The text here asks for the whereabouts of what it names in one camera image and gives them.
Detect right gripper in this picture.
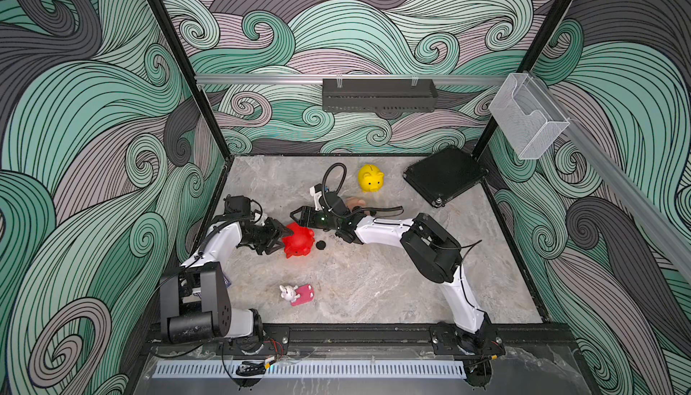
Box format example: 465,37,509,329
290,207,342,233

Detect red piggy bank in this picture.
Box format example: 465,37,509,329
282,222,315,258

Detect peach piggy bank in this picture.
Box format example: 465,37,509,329
345,197,371,214

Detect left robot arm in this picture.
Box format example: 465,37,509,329
158,195,293,348

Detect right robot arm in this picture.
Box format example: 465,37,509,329
291,206,502,355

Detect yellow piggy bank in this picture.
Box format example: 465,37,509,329
358,164,385,193

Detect white bunny on pink base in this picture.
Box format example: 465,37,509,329
279,283,314,307

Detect black square plate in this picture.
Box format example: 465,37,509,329
403,147,488,208

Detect white vented strip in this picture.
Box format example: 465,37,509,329
152,359,466,380

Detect black perforated wall tray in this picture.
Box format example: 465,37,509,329
322,80,438,119

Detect aluminium back rail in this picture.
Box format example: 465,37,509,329
194,73,507,87

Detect aluminium rail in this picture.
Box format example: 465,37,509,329
534,78,690,280
194,73,507,87

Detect clear plastic wall bin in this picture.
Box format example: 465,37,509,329
489,72,570,160

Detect aluminium right rail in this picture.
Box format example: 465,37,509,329
534,78,690,280

